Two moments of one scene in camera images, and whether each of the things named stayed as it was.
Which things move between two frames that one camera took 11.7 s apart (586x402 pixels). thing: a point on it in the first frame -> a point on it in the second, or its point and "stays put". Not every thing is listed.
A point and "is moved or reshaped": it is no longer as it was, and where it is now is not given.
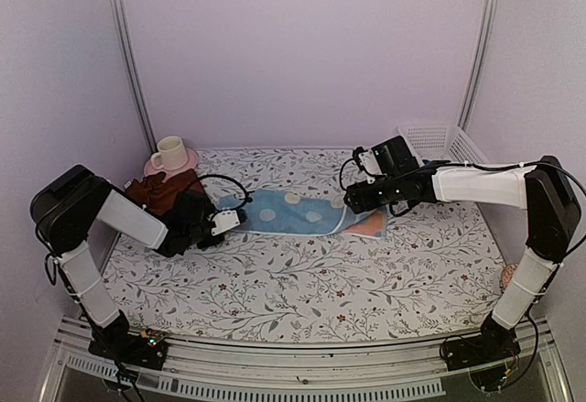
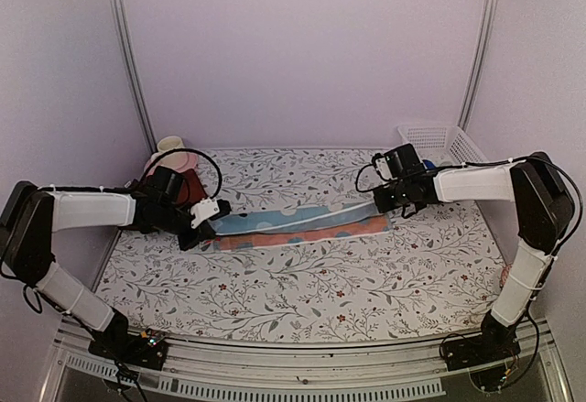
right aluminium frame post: x=489 y=21 stays put
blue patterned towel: x=305 y=211 is moved or reshaped
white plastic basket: x=445 y=143 stays put
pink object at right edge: x=507 y=272 stays put
